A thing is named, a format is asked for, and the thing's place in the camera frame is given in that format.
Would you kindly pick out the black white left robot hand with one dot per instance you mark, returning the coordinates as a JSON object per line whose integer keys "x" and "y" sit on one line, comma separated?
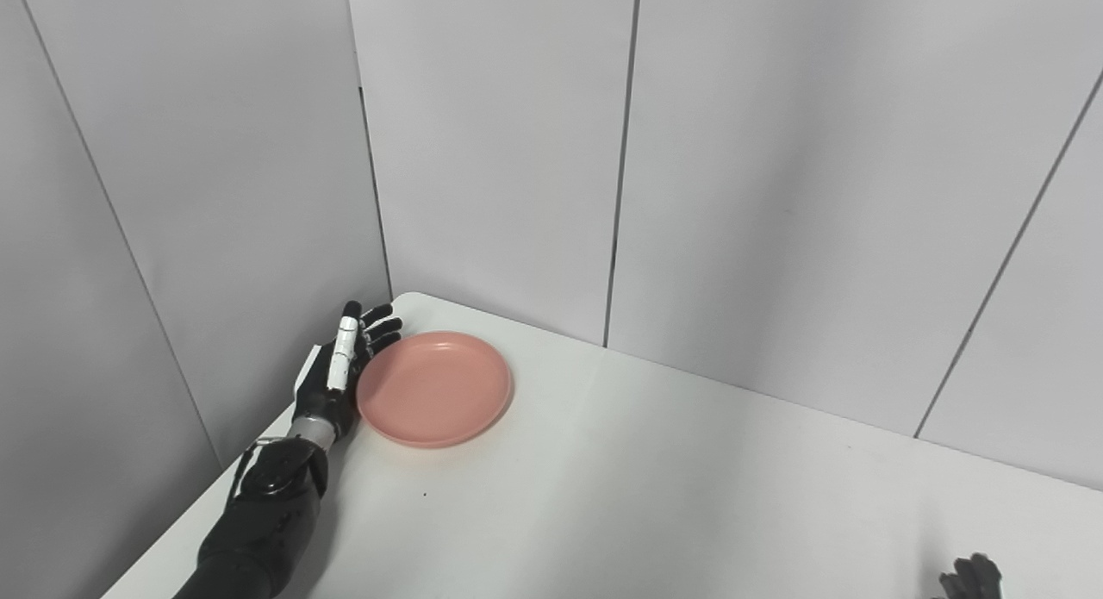
{"x": 319, "y": 396}

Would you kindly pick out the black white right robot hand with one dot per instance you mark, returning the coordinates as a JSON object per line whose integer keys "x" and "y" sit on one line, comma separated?
{"x": 972, "y": 580}

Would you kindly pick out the pink round plate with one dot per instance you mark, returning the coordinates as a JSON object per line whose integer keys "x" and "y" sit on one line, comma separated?
{"x": 435, "y": 388}

